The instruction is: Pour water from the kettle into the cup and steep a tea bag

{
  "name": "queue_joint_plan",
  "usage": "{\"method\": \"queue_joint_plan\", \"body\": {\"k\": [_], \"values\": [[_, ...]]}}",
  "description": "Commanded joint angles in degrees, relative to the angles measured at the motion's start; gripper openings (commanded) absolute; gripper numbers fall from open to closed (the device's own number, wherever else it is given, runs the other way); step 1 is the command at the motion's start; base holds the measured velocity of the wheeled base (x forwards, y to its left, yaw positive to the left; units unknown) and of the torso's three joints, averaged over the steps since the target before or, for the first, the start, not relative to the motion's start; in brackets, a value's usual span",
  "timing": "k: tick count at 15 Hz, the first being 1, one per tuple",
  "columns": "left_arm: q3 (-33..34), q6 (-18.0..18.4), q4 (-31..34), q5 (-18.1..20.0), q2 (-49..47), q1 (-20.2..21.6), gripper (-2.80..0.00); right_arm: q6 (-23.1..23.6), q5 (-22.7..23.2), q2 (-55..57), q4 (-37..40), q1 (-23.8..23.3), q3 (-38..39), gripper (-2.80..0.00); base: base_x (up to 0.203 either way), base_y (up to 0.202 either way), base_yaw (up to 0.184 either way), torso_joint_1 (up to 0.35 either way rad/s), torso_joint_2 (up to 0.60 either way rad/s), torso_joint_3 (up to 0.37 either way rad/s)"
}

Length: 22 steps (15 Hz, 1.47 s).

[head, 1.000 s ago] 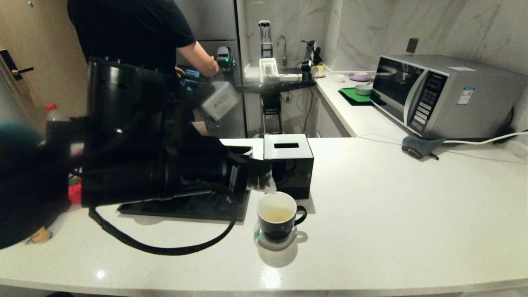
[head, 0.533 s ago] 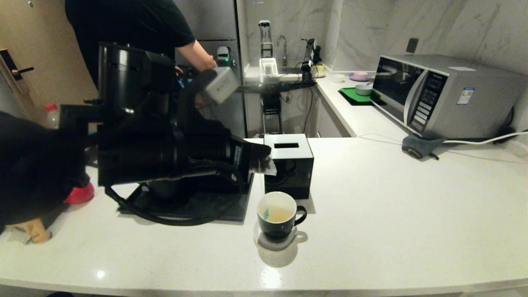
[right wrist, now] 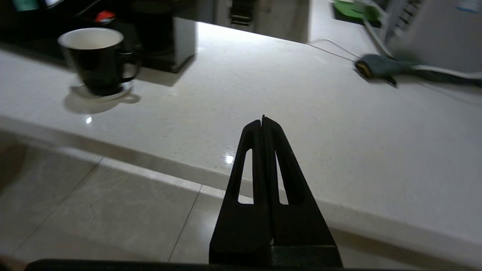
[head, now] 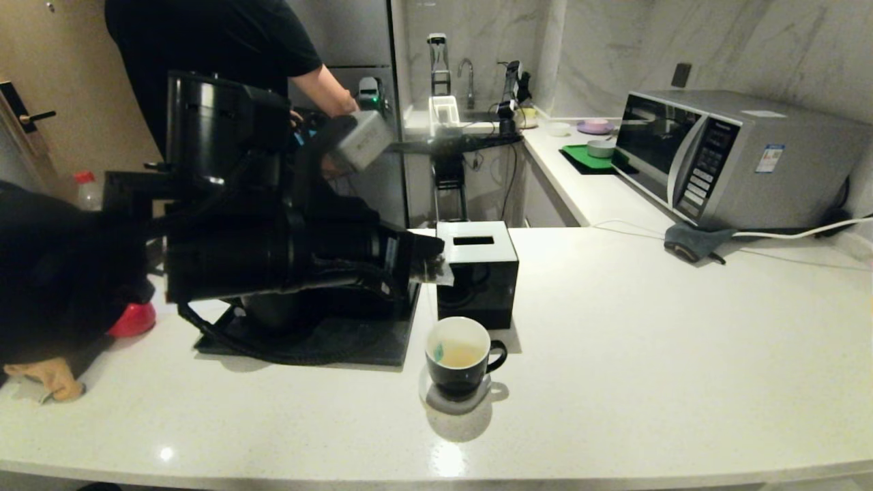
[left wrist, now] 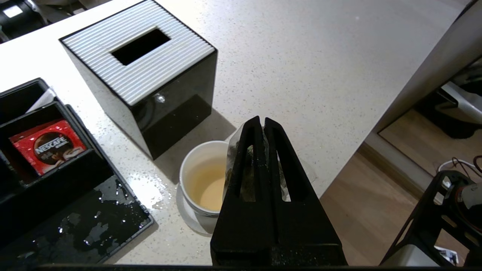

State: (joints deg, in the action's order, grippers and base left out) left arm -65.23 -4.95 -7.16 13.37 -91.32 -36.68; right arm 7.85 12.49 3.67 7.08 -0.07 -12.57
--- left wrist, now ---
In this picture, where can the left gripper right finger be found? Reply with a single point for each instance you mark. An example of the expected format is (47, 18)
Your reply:
(305, 226)

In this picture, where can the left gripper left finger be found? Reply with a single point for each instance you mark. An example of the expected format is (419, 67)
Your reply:
(244, 226)

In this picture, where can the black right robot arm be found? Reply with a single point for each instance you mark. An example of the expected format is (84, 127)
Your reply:
(425, 210)

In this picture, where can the white saucer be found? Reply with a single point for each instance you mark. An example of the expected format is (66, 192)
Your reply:
(188, 218)

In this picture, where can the black cup white inside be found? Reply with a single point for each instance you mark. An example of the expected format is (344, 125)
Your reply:
(199, 180)

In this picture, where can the black serving tray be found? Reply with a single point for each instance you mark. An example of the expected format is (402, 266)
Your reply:
(94, 226)

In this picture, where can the black tissue box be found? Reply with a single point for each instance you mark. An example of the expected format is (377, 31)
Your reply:
(150, 75)

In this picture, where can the black compartment organizer box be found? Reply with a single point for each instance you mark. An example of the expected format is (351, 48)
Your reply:
(56, 180)

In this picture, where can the red sachet packet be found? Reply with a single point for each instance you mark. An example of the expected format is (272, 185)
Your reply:
(49, 146)

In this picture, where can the white sachet packet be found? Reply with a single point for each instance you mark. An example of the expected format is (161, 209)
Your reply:
(41, 101)

